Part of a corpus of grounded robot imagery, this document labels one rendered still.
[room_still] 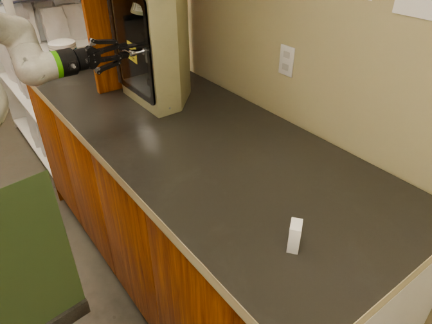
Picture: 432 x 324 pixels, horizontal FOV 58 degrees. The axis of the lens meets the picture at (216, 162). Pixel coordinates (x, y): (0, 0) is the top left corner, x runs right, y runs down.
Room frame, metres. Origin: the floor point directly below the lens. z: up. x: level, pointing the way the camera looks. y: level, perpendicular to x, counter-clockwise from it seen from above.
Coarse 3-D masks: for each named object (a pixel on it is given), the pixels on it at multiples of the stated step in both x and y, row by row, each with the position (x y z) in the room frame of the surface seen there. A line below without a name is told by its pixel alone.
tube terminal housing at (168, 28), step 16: (160, 0) 1.42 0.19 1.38; (176, 0) 1.47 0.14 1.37; (160, 16) 1.42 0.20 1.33; (176, 16) 1.46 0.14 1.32; (160, 32) 1.42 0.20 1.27; (176, 32) 1.46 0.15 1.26; (160, 48) 1.42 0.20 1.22; (176, 48) 1.46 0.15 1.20; (160, 64) 1.41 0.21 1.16; (176, 64) 1.45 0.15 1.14; (160, 80) 1.41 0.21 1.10; (176, 80) 1.45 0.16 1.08; (160, 96) 1.41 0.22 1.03; (176, 96) 1.45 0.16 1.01; (160, 112) 1.40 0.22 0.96
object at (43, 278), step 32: (0, 192) 0.49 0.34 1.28; (32, 192) 0.52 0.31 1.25; (0, 224) 0.48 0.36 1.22; (32, 224) 0.51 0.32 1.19; (0, 256) 0.47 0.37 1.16; (32, 256) 0.50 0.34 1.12; (64, 256) 0.53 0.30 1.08; (0, 288) 0.45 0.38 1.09; (32, 288) 0.48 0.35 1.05; (64, 288) 0.52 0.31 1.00; (0, 320) 0.44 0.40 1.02; (32, 320) 0.47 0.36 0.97
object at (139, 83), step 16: (112, 0) 1.60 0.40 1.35; (128, 0) 1.49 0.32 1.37; (144, 0) 1.40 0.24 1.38; (112, 16) 1.62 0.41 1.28; (128, 16) 1.51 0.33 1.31; (144, 16) 1.40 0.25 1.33; (128, 32) 1.52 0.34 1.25; (144, 32) 1.41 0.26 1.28; (144, 48) 1.42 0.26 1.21; (128, 64) 1.55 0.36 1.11; (144, 64) 1.43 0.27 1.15; (128, 80) 1.57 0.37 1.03; (144, 80) 1.44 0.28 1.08; (144, 96) 1.46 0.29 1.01
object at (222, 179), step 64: (128, 128) 1.32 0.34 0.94; (192, 128) 1.32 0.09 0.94; (256, 128) 1.32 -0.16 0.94; (128, 192) 0.96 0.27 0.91; (192, 192) 0.92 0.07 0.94; (256, 192) 0.92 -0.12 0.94; (320, 192) 0.92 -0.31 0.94; (384, 192) 0.92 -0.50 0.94; (192, 256) 0.67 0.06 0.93; (256, 256) 0.66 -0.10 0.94; (320, 256) 0.66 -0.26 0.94; (384, 256) 0.66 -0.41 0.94; (256, 320) 0.49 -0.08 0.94; (320, 320) 0.49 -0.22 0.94
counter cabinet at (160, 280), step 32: (32, 96) 1.97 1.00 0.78; (64, 128) 1.55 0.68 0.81; (64, 160) 1.68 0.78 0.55; (96, 160) 1.25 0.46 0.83; (64, 192) 1.85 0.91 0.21; (96, 192) 1.32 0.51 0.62; (96, 224) 1.42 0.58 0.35; (128, 224) 1.08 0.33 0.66; (128, 256) 1.12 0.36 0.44; (160, 256) 0.88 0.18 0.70; (128, 288) 1.19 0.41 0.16; (160, 288) 0.91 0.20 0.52; (192, 288) 0.73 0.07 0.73; (416, 288) 0.66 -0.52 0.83; (160, 320) 0.94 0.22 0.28; (192, 320) 0.74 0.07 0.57; (224, 320) 0.61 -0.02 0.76; (384, 320) 0.58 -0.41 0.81; (416, 320) 0.74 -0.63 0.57
